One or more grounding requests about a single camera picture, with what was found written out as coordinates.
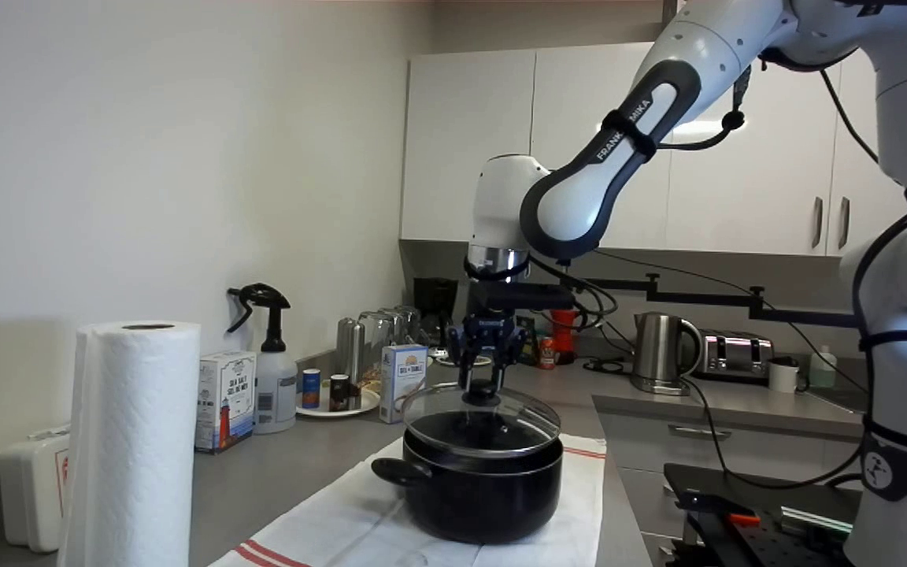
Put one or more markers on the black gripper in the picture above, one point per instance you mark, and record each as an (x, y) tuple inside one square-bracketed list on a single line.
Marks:
[(486, 329)]

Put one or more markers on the glass pot lid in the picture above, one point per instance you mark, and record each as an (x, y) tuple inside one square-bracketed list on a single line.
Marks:
[(483, 403)]

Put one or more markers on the black cooking pot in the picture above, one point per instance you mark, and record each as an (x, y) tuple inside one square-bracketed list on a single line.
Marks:
[(478, 477)]

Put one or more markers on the dark spice jar blue lid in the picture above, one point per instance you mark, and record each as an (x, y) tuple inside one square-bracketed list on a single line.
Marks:
[(309, 389)]

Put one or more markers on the white orange salt box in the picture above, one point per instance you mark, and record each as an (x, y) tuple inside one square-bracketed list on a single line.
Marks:
[(405, 367)]

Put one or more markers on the red kitchen appliance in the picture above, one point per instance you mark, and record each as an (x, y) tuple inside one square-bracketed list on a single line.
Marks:
[(566, 335)]

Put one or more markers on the right steel grinder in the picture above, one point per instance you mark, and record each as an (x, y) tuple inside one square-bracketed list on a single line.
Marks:
[(380, 332)]

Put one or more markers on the steel grinder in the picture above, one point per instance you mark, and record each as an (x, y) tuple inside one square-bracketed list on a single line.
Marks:
[(380, 332), (350, 339)]

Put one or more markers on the white round plate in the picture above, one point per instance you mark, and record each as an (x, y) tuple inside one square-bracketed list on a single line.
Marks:
[(371, 400)]

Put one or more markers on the left steel grinder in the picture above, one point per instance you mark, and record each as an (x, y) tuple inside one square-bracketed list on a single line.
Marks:
[(350, 339)]

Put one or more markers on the steel electric kettle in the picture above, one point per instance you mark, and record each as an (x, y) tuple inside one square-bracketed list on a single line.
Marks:
[(668, 351)]

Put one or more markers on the white kitchen towel red stripes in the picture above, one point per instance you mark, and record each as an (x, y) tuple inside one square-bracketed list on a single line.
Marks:
[(357, 520)]

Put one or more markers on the white spray bottle black nozzle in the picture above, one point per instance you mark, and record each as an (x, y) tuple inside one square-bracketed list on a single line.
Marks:
[(274, 369)]

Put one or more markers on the steel toaster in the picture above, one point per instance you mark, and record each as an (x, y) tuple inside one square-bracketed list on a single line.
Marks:
[(734, 356)]

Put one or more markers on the small white carton box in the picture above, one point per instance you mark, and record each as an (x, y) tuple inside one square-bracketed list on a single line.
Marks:
[(226, 400)]

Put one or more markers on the white mug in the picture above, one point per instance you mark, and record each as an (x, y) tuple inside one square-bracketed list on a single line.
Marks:
[(783, 378)]

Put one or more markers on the white paper towel roll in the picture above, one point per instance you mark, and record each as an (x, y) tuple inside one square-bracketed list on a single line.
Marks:
[(130, 452)]

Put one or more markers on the white red tissue box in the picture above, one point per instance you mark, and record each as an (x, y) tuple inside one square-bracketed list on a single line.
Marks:
[(34, 490)]

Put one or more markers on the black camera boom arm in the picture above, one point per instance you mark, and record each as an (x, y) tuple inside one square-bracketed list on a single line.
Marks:
[(750, 300)]

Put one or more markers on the black clamp with red handle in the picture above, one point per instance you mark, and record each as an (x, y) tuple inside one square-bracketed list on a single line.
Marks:
[(722, 520)]

